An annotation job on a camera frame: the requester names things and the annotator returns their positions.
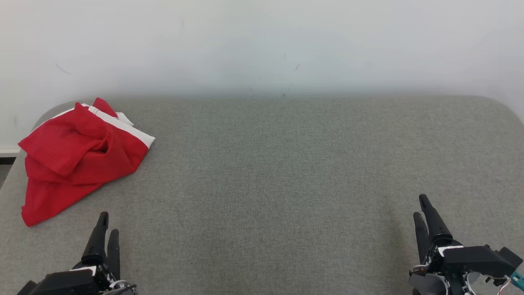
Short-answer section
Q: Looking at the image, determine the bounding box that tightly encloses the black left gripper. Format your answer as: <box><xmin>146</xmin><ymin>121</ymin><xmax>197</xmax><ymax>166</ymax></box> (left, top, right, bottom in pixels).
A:
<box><xmin>39</xmin><ymin>211</ymin><xmax>138</xmax><ymax>295</ymax></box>

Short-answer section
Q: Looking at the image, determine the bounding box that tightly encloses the red jersey number 23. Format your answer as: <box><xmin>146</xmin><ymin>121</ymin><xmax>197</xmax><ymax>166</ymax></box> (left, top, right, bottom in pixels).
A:
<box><xmin>21</xmin><ymin>111</ymin><xmax>136</xmax><ymax>227</ymax></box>

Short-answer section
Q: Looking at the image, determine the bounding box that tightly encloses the red shorts white trim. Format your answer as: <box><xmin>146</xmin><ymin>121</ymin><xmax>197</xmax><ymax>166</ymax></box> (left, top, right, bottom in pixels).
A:
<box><xmin>18</xmin><ymin>98</ymin><xmax>156</xmax><ymax>186</ymax></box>

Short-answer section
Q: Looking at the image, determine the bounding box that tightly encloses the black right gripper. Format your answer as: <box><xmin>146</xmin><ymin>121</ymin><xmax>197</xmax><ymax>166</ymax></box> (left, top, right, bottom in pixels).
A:
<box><xmin>409</xmin><ymin>194</ymin><xmax>492</xmax><ymax>295</ymax></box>

